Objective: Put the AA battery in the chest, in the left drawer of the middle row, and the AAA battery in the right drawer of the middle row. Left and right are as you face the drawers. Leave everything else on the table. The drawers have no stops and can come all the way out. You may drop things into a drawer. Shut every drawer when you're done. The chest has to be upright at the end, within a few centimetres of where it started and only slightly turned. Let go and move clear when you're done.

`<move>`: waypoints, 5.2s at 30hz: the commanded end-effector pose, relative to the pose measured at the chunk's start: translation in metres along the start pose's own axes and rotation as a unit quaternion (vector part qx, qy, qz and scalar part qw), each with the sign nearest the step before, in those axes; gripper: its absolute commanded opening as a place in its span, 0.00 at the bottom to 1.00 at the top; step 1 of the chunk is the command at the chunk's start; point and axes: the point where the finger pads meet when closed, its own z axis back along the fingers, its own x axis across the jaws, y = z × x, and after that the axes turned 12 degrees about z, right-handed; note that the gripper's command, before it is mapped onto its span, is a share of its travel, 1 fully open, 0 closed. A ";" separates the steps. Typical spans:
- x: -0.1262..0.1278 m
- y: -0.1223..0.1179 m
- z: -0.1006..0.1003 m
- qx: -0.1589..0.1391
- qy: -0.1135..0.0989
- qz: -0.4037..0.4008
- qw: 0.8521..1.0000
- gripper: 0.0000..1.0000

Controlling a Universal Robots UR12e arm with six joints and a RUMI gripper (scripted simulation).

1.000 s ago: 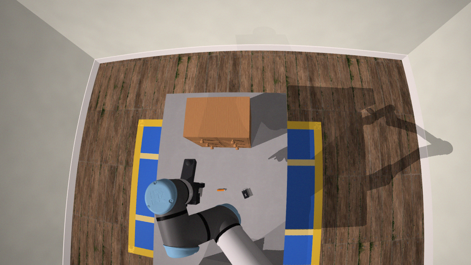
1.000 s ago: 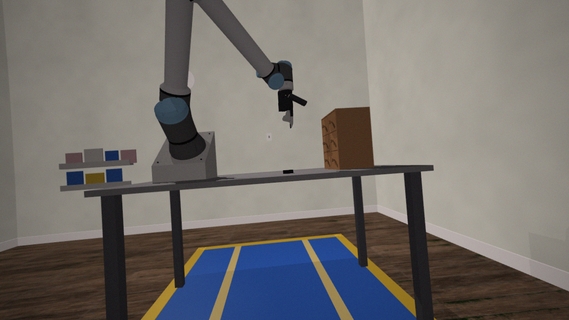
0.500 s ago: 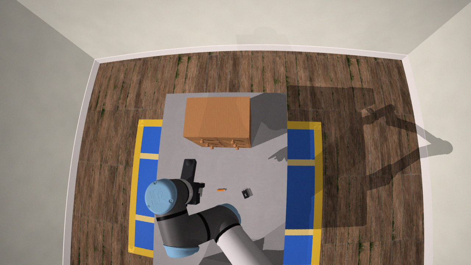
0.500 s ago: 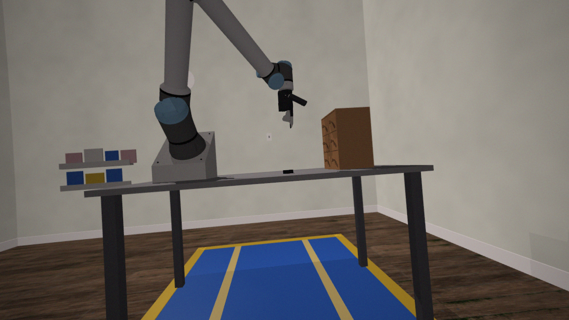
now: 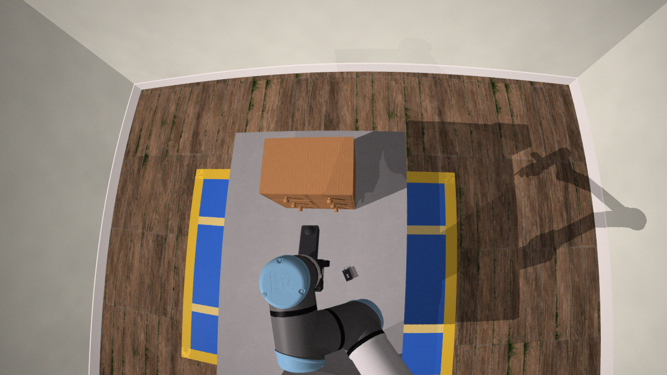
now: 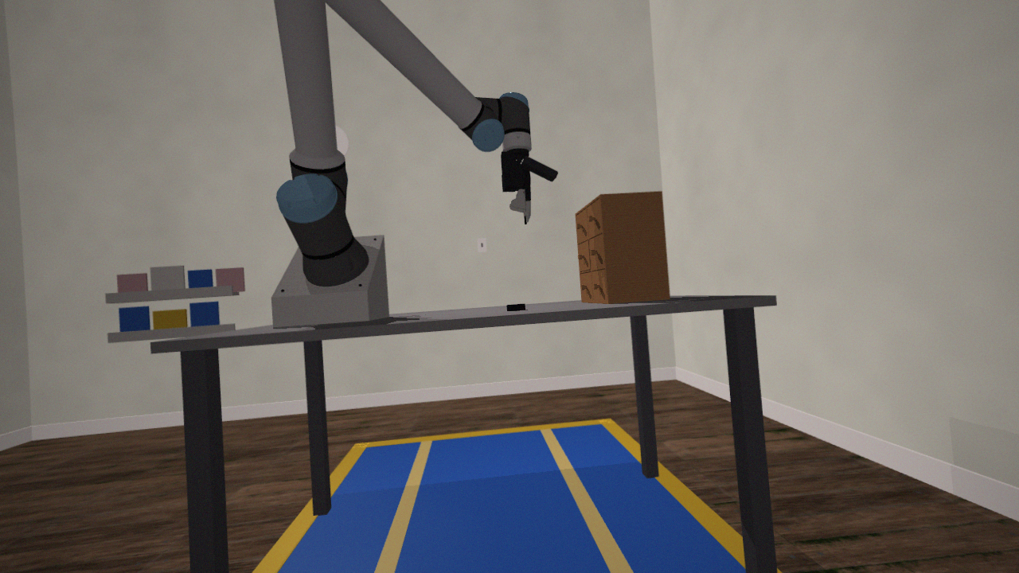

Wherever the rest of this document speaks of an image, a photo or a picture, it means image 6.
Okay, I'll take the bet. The brown wooden chest of drawers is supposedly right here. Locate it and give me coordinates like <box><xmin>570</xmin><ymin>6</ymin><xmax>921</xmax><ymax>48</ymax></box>
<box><xmin>576</xmin><ymin>191</ymin><xmax>671</xmax><ymax>304</ymax></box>

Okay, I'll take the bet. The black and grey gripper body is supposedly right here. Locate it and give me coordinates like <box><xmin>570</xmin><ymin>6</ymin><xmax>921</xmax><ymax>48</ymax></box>
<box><xmin>501</xmin><ymin>148</ymin><xmax>531</xmax><ymax>192</ymax></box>

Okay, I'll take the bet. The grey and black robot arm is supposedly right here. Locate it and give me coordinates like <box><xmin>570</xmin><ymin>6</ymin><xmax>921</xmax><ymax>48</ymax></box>
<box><xmin>274</xmin><ymin>0</ymin><xmax>532</xmax><ymax>287</ymax></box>

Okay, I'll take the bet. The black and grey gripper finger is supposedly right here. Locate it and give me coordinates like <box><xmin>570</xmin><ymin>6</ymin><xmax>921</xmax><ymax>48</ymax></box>
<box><xmin>510</xmin><ymin>204</ymin><xmax>527</xmax><ymax>224</ymax></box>
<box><xmin>511</xmin><ymin>176</ymin><xmax>531</xmax><ymax>223</ymax></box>

